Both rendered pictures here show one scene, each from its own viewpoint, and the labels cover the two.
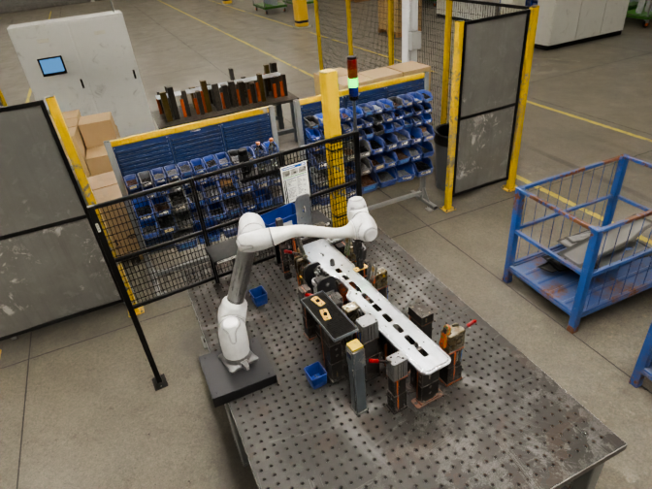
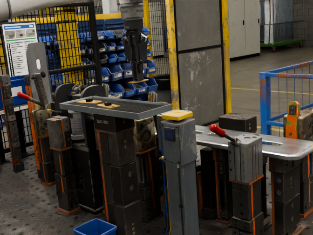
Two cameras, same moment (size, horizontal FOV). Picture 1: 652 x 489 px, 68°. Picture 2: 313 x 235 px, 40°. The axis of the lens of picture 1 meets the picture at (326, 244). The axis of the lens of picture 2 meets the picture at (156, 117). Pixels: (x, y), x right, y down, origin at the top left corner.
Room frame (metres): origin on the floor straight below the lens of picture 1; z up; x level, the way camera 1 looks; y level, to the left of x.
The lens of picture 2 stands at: (0.64, 0.35, 1.41)
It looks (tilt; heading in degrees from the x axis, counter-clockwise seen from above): 13 degrees down; 340
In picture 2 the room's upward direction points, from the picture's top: 5 degrees counter-clockwise
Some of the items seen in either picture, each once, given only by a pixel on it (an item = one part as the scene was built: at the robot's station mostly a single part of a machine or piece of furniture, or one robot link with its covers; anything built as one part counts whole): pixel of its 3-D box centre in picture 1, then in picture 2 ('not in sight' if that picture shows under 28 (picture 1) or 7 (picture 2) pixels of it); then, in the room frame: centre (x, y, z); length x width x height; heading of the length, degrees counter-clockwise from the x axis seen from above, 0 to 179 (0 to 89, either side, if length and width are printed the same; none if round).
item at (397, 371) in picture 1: (396, 383); (246, 197); (1.65, -0.28, 0.88); 0.11 x 0.10 x 0.36; 116
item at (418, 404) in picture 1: (428, 378); (286, 192); (1.69, -0.45, 0.84); 0.18 x 0.06 x 0.29; 116
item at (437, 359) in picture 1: (363, 293); (145, 124); (2.24, -0.19, 1.00); 1.38 x 0.22 x 0.02; 26
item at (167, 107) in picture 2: (328, 314); (112, 106); (1.90, 0.03, 1.16); 0.37 x 0.14 x 0.02; 26
